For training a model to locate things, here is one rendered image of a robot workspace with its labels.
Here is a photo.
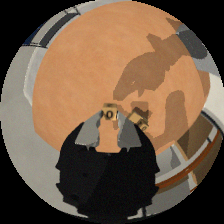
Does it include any tan wooden number cube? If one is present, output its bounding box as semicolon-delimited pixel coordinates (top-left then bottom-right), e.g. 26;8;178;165
102;103;117;120
136;119;150;132

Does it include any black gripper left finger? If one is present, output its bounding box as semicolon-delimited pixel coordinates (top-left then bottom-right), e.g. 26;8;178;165
55;110;103;170

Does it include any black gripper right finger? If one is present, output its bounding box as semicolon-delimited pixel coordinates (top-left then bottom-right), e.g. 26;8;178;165
116;111;160;174

